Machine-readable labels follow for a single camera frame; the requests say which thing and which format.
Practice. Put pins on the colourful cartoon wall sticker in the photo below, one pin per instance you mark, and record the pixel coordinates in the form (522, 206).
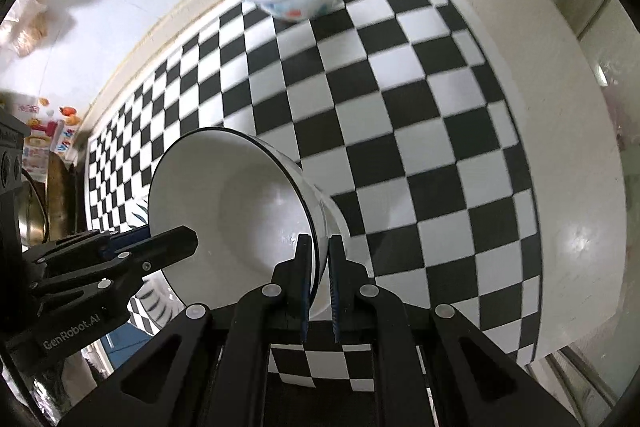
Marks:
(42, 154)

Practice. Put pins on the blue cabinet door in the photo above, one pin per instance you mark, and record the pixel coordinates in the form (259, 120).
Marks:
(129, 340)

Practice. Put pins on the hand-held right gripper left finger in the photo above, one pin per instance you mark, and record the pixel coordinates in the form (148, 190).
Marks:
(304, 292)

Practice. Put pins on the black frying pan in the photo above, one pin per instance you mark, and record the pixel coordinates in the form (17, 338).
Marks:
(59, 187)

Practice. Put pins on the dark-rimmed white bowl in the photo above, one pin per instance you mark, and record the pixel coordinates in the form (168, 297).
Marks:
(235, 202)

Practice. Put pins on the clear plastic bag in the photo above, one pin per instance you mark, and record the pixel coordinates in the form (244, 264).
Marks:
(37, 24)

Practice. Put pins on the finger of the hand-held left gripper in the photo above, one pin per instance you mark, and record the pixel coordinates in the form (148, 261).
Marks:
(127, 242)
(170, 247)

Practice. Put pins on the frosted glass sliding door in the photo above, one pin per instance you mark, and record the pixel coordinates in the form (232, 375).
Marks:
(617, 157)

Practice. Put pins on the blue striped white plate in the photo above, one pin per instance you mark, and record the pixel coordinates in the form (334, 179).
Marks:
(150, 302)

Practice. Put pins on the black white checkered mat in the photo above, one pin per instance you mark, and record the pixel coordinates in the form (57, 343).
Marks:
(400, 132)

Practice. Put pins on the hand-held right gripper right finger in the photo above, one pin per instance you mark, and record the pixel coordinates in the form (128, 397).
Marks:
(335, 297)

